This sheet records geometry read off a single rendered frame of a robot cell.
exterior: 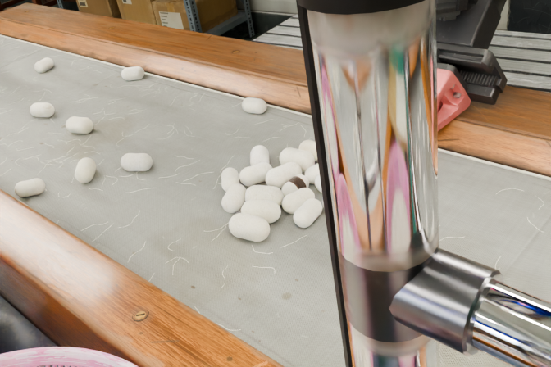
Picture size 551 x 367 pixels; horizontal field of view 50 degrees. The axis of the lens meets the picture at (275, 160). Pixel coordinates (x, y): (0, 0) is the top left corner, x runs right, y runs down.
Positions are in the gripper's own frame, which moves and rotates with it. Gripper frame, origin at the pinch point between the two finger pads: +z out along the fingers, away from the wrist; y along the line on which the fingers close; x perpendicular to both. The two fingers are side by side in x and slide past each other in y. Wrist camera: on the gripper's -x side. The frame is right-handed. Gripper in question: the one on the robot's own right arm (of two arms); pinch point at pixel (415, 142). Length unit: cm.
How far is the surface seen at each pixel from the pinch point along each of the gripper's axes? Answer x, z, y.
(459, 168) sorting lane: 2.0, 0.8, 4.3
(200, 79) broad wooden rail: 3.2, -1.9, -35.8
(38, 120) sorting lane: -8, 12, -49
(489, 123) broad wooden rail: 3.3, -4.7, 4.8
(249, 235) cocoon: -11.1, 14.5, -5.2
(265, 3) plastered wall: 157, -96, -193
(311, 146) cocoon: -3.1, 3.9, -9.0
